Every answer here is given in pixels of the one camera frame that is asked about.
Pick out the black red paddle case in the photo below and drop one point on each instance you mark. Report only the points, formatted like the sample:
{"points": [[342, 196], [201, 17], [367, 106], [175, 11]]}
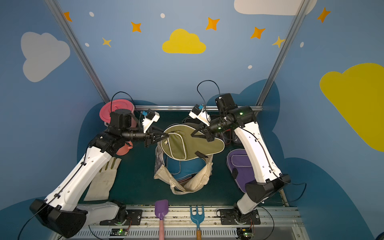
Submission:
{"points": [[227, 137]]}

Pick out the pink watering can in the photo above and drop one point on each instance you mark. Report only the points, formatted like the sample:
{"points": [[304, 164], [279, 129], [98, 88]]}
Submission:
{"points": [[125, 149]]}

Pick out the right circuit board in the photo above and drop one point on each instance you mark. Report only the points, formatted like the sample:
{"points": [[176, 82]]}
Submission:
{"points": [[244, 234]]}

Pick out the purple paddle case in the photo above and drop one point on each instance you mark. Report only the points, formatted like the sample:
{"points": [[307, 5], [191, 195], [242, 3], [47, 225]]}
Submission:
{"points": [[241, 168]]}

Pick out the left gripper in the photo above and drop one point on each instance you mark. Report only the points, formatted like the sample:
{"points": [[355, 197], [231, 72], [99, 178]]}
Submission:
{"points": [[150, 137]]}

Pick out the black white-piped paddle case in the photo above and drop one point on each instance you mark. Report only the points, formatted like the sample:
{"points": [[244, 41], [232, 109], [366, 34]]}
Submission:
{"points": [[190, 120]]}

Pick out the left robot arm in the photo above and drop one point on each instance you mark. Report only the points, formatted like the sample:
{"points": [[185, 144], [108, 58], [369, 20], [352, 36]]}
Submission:
{"points": [[60, 211]]}

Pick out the cream work glove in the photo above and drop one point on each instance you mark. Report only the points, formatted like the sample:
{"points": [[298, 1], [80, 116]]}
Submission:
{"points": [[103, 181]]}

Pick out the cream canvas tote bag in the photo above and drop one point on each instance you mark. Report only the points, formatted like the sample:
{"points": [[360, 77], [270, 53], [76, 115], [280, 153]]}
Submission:
{"points": [[182, 188]]}

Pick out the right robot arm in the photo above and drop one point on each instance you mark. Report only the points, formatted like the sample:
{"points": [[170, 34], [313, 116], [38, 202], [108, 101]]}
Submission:
{"points": [[268, 178]]}

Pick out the teal blue paddle case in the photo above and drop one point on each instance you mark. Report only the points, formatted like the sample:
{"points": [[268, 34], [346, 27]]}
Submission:
{"points": [[184, 170]]}

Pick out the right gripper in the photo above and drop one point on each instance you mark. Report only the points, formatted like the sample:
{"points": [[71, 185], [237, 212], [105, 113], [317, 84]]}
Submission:
{"points": [[206, 132]]}

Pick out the circuit board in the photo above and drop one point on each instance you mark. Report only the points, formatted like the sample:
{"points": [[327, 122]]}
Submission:
{"points": [[244, 234], [119, 233]]}

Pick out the teal toy rake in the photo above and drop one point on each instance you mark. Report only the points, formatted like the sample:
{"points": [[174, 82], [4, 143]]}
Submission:
{"points": [[197, 219]]}

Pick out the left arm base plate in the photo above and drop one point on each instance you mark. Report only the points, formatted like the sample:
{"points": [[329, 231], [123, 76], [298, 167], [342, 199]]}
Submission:
{"points": [[127, 217]]}

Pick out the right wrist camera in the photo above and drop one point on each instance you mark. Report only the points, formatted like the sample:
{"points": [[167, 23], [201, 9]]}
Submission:
{"points": [[199, 112]]}

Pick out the aluminium back rail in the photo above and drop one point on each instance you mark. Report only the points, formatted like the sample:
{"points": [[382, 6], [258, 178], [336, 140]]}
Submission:
{"points": [[184, 108]]}

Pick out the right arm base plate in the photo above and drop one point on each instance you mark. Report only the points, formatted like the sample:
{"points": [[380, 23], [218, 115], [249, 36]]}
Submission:
{"points": [[235, 217]]}

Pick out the left circuit board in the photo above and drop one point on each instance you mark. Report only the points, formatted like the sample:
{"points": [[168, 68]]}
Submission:
{"points": [[119, 233]]}

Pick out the pink bucket with lid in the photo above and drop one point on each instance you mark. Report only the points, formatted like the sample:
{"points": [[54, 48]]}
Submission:
{"points": [[107, 109]]}

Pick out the purple toy shovel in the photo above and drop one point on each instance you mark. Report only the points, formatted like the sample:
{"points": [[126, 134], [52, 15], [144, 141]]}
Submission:
{"points": [[161, 210]]}

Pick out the olive green paddle case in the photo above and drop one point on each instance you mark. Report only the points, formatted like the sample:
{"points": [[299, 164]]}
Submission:
{"points": [[181, 146]]}

